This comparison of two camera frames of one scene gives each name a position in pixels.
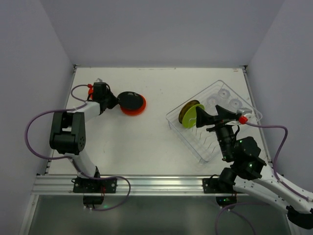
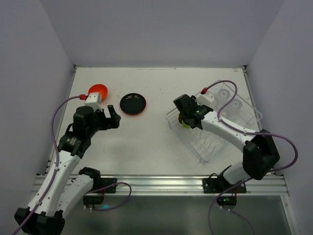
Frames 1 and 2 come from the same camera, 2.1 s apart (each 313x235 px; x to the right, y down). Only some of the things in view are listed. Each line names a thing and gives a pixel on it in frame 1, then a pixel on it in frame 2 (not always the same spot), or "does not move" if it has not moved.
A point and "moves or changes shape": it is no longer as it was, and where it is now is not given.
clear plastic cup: (224, 93) does not move
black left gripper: (110, 100) to (106, 121)
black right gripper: (220, 125) to (187, 117)
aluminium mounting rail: (62, 185) does not move
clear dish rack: (203, 141) does not move
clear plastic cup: (236, 104) does not move
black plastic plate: (130, 100) moves or changes shape
